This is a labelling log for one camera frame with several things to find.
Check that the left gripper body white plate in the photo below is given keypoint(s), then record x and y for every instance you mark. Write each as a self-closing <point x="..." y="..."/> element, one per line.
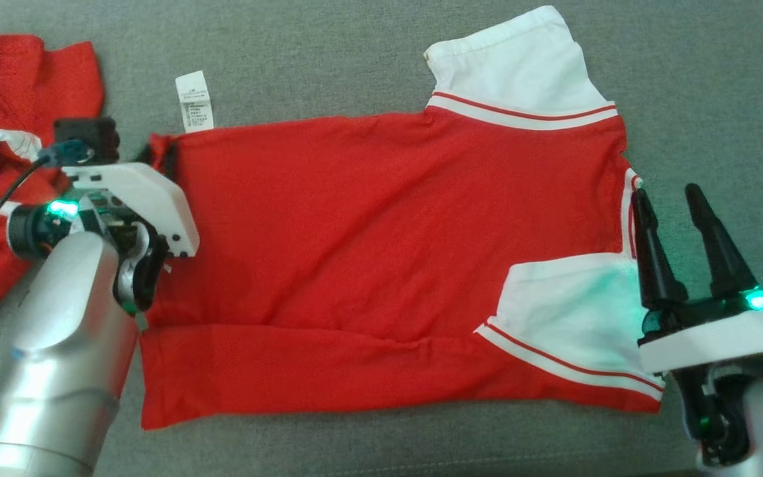
<point x="150" y="205"/>

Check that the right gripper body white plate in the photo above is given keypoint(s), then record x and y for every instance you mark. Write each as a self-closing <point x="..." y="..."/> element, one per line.
<point x="719" y="341"/>

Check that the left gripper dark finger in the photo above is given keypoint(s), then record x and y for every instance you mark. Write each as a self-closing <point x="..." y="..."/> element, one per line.
<point x="159" y="159"/>

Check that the red white-striped shorts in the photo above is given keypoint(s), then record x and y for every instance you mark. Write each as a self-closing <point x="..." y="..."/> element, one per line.
<point x="17" y="79"/>

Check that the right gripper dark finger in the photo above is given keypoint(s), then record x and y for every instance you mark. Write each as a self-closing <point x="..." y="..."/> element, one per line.
<point x="722" y="258"/>
<point x="656" y="265"/>

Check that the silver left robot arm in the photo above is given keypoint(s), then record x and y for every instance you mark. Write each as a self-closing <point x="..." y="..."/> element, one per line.
<point x="57" y="364"/>

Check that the red shirt with white sleeves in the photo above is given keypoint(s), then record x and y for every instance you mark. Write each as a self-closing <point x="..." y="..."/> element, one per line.
<point x="355" y="232"/>

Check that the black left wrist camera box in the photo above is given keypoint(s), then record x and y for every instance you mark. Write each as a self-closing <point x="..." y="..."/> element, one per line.
<point x="93" y="136"/>

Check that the grey fabric sofa seat cushion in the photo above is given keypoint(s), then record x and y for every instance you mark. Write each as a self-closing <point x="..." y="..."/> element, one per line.
<point x="355" y="40"/>

